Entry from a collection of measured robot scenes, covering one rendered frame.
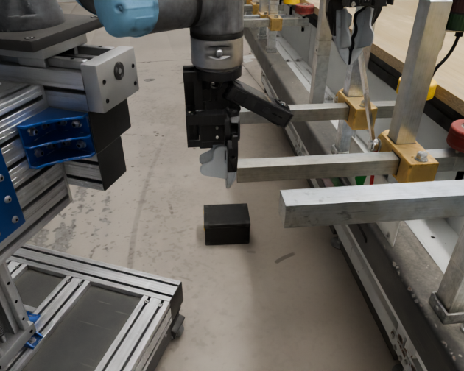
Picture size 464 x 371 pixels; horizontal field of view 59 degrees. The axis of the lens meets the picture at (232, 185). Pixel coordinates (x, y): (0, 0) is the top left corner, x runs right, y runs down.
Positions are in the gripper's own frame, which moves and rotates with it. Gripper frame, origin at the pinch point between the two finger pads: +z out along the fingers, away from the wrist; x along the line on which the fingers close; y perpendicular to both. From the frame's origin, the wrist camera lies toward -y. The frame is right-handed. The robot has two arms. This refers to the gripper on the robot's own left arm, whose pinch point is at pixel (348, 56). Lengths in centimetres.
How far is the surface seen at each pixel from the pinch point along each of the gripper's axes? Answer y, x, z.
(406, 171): 12.5, 7.7, 16.6
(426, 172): 13.0, 10.9, 16.7
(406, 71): 4.8, 8.6, 1.9
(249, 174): 10.3, -18.4, 16.5
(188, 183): -126, -37, 92
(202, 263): -64, -31, 96
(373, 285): -30, 28, 83
